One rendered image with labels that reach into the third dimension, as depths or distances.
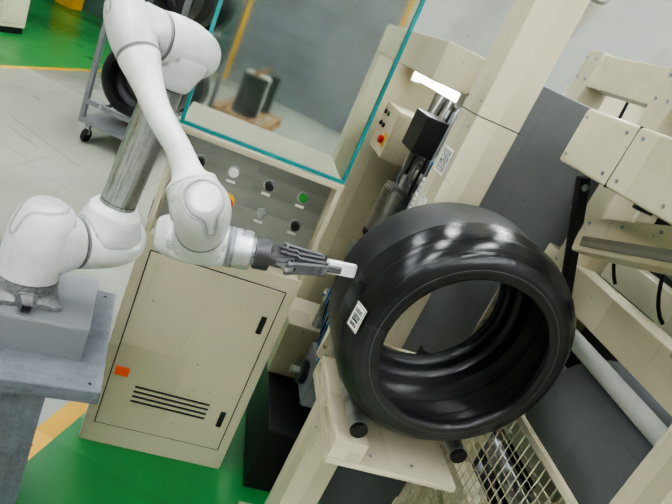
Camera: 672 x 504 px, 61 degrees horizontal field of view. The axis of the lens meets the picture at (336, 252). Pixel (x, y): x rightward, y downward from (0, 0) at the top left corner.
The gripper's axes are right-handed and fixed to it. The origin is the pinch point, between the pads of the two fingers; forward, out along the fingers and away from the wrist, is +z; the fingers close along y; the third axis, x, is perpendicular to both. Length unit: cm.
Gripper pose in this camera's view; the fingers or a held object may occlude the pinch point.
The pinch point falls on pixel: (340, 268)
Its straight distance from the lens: 131.1
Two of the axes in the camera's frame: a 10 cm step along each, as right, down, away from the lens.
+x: -2.6, 8.9, 3.7
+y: -1.1, -4.1, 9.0
